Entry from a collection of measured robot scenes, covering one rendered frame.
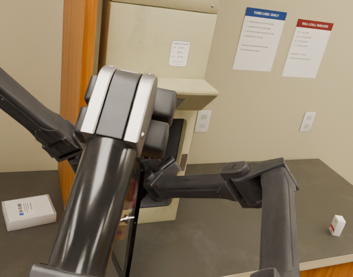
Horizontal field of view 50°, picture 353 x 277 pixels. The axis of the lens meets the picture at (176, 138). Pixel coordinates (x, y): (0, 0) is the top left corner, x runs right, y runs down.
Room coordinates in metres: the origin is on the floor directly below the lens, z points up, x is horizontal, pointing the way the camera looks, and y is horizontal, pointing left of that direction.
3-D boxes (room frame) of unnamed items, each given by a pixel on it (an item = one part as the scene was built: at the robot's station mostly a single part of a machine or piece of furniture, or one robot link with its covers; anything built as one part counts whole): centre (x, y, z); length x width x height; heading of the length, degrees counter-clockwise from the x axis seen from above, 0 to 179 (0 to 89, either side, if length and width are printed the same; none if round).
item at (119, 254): (0.91, 0.14, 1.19); 0.30 x 0.01 x 0.40; 31
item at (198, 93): (1.07, 0.07, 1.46); 0.32 x 0.12 x 0.10; 115
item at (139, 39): (1.23, 0.15, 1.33); 0.32 x 0.25 x 0.77; 115
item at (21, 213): (1.06, 0.46, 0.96); 0.16 x 0.12 x 0.04; 124
